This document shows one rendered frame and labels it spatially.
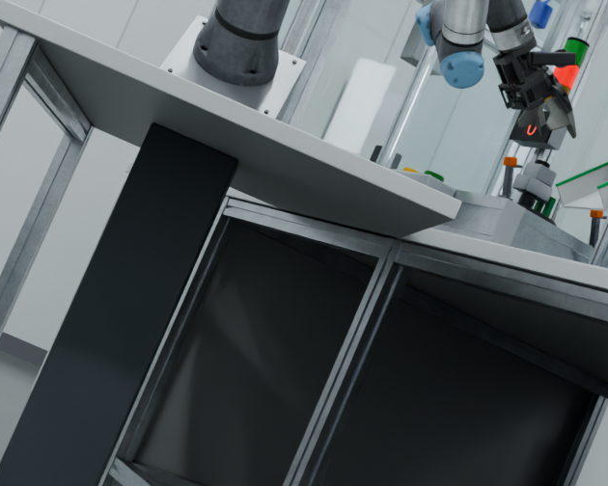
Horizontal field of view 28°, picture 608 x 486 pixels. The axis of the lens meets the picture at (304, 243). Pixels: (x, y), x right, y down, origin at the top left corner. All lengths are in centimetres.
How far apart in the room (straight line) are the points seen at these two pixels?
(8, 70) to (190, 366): 132
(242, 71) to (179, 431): 112
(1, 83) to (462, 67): 84
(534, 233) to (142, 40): 392
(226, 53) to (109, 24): 385
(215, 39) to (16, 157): 383
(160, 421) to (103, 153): 305
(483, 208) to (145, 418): 103
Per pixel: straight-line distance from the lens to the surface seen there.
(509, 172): 235
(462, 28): 215
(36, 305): 581
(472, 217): 219
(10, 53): 176
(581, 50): 268
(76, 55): 173
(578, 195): 219
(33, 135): 587
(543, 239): 221
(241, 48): 208
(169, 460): 295
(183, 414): 293
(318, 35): 332
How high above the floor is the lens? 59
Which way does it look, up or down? 4 degrees up
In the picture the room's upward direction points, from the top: 23 degrees clockwise
